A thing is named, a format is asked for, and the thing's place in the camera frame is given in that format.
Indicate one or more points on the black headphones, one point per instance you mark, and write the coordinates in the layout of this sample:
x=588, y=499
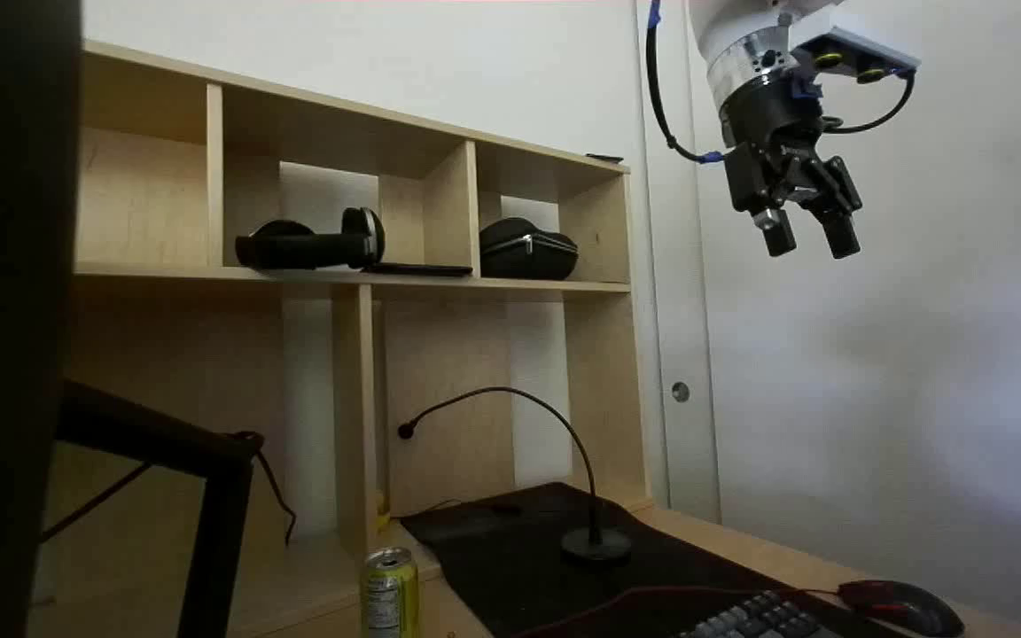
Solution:
x=290, y=246

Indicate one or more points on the black monitor edge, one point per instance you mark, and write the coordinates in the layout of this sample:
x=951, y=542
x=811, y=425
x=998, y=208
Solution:
x=39, y=44

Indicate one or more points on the black gooseneck microphone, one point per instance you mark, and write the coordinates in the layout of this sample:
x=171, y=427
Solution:
x=594, y=542

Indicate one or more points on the black headphone case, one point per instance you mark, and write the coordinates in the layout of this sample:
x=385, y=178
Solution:
x=522, y=251

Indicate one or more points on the flat black device on shelf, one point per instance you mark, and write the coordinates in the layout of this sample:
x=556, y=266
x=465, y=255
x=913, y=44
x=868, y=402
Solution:
x=417, y=270

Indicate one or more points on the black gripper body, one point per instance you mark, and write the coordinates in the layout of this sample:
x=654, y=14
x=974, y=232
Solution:
x=769, y=152

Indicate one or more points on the black red computer mouse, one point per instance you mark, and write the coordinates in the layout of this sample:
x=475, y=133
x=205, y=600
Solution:
x=900, y=604

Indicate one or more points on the white closet door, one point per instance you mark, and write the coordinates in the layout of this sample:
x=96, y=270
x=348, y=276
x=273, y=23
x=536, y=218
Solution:
x=674, y=251

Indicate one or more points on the black desk mat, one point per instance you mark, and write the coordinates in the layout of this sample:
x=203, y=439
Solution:
x=505, y=561

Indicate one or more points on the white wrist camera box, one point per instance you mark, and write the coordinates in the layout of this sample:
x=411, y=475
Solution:
x=841, y=51

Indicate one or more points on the dark keyboard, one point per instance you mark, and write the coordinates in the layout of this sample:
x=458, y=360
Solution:
x=761, y=615

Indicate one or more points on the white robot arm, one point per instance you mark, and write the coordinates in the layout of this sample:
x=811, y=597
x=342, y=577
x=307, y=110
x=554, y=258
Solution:
x=744, y=39

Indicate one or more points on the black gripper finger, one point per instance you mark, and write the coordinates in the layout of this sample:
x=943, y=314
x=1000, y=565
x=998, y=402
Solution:
x=775, y=232
x=837, y=232

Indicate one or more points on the yellow green soda can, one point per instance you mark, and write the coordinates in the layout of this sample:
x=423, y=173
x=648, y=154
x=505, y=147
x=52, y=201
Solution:
x=390, y=594

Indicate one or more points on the wooden shelf unit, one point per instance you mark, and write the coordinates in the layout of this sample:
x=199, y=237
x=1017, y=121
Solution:
x=180, y=162

